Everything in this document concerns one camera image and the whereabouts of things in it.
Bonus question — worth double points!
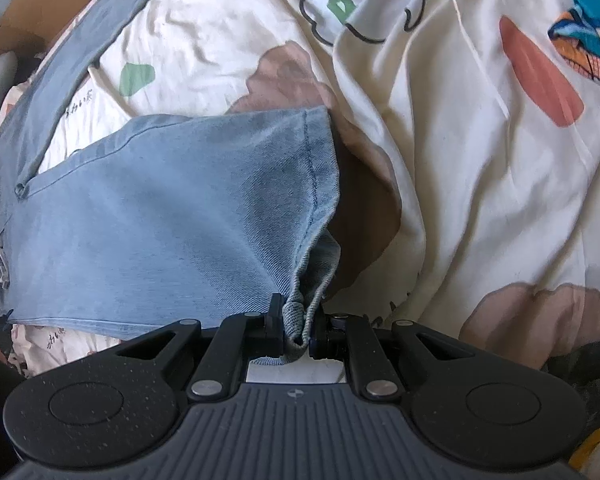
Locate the cream printed bed sheet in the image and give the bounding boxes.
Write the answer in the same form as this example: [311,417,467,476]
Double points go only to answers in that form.
[0,0,600,480]

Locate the teal printed cloth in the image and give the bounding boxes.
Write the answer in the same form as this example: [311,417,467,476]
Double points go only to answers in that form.
[546,0,600,95]

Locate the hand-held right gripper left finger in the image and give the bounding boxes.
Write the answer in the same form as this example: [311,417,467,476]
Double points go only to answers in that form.
[116,294,286,403]

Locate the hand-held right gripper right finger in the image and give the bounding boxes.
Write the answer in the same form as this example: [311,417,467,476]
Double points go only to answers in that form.
[307,305,473,403]

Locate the brown cardboard box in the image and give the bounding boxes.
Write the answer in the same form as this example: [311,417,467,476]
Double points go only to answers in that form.
[0,0,137,77]

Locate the blue denim jeans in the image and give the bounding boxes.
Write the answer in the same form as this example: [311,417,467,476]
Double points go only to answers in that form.
[0,0,343,367]

